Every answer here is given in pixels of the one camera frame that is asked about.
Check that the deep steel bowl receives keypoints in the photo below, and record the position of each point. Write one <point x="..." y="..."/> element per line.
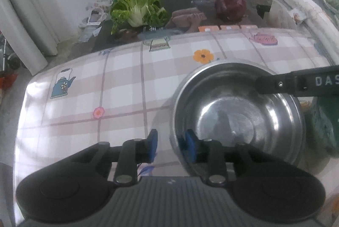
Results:
<point x="238" y="121"/>

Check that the white plastic bags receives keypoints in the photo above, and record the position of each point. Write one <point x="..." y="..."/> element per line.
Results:
<point x="92" y="16"/>

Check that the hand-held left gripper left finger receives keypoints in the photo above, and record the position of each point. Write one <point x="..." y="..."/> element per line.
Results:
<point x="152" y="146"/>

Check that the small black box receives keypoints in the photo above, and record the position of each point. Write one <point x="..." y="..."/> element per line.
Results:
<point x="263" y="11"/>

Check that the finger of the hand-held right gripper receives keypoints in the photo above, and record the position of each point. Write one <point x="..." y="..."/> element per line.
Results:
<point x="275" y="83"/>

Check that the green leafy lettuce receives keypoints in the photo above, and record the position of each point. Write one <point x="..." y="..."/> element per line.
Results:
<point x="137" y="9"/>

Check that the brown sweet potato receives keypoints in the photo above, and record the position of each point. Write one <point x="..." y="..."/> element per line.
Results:
<point x="185" y="18"/>

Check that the red cabbage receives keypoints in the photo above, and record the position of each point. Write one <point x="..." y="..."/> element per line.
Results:
<point x="230" y="7"/>

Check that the dark green bowl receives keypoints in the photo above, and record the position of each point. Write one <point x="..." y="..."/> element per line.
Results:
<point x="324" y="131"/>

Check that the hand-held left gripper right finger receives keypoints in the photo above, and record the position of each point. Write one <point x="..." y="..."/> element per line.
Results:
<point x="190" y="146"/>

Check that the red plastic item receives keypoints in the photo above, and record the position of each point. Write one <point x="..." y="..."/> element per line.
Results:
<point x="8" y="81"/>

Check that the white curtain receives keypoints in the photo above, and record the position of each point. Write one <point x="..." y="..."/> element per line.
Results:
<point x="21" y="17"/>

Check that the rolled white quilt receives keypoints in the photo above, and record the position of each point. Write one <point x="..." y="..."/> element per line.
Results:
<point x="296" y="1"/>

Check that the pink checked tablecloth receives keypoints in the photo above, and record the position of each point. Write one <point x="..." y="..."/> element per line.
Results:
<point x="119" y="83"/>

